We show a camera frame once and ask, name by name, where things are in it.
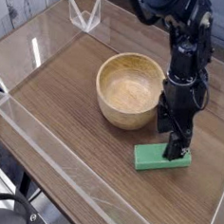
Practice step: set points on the clear acrylic front wall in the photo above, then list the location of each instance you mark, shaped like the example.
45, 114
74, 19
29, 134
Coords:
82, 195

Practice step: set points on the clear acrylic corner bracket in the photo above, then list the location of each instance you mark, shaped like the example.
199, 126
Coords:
82, 19

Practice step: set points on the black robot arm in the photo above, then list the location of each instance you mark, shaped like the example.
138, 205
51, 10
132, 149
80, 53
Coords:
190, 27

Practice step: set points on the grey metal base plate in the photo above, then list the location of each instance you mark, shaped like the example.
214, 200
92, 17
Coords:
35, 217

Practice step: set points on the black table leg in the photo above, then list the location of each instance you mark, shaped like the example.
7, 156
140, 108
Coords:
25, 184

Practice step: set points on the green rectangular block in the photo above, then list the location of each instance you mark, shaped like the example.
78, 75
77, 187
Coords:
150, 156

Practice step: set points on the brown wooden bowl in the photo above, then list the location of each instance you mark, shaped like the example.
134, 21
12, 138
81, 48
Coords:
128, 87

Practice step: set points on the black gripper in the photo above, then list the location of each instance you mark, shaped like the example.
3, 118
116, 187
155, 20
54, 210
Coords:
178, 105

